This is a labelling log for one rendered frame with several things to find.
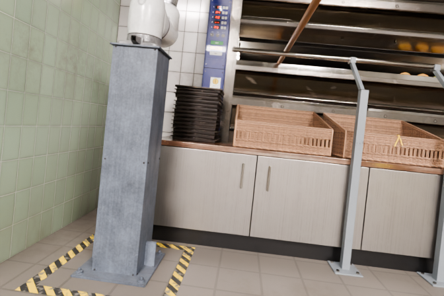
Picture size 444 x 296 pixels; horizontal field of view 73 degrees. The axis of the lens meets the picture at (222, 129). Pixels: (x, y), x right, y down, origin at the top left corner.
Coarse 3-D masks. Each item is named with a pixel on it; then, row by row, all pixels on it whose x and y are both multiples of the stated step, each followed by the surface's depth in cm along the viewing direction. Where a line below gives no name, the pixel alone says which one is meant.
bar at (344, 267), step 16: (240, 48) 182; (352, 64) 176; (384, 64) 178; (400, 64) 177; (416, 64) 176; (432, 64) 176; (368, 96) 156; (352, 160) 158; (352, 176) 157; (352, 192) 157; (352, 208) 157; (352, 224) 157; (352, 240) 157; (336, 272) 153; (352, 272) 155; (416, 272) 164
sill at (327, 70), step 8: (240, 64) 219; (248, 64) 219; (256, 64) 218; (264, 64) 218; (272, 64) 218; (280, 64) 217; (288, 64) 217; (320, 72) 216; (328, 72) 216; (336, 72) 215; (344, 72) 215; (360, 72) 214; (368, 72) 214; (376, 72) 214; (408, 80) 212; (416, 80) 212; (424, 80) 212; (432, 80) 211
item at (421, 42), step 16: (240, 32) 217; (256, 32) 215; (272, 32) 213; (288, 32) 210; (304, 32) 208; (320, 32) 206; (336, 32) 204; (352, 32) 201; (368, 32) 199; (384, 32) 199; (400, 32) 198; (384, 48) 217; (400, 48) 214; (416, 48) 212; (432, 48) 210
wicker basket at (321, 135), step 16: (240, 112) 215; (256, 112) 214; (272, 112) 214; (288, 112) 213; (304, 112) 213; (240, 128) 171; (256, 128) 170; (272, 128) 169; (288, 128) 169; (304, 128) 168; (320, 128) 168; (240, 144) 170; (256, 144) 170; (272, 144) 169; (288, 144) 169; (304, 144) 208; (320, 144) 187
